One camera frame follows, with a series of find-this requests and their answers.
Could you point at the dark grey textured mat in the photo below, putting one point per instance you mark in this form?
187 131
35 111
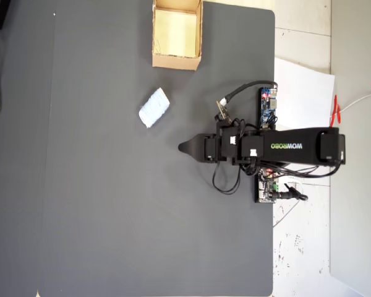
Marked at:
126 201

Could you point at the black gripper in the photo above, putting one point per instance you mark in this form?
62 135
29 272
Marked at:
211 148

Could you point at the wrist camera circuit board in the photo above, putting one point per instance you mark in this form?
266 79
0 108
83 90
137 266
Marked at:
223 112

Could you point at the brown cardboard box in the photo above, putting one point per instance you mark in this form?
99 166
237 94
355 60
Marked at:
176 63

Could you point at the blue circuit board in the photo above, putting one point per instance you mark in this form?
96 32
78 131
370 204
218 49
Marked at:
268 106

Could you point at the small red star sticker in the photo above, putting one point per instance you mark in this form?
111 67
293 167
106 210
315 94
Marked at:
336 113

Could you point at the white blue cloth block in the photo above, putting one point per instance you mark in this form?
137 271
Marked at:
154 108

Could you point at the white paper sheet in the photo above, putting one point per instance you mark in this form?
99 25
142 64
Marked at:
303 92

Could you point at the black power plug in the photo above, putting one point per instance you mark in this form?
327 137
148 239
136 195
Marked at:
286 195

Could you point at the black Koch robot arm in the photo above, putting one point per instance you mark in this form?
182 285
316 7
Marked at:
312 145

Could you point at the green circuit board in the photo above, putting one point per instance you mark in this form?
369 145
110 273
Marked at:
266 190

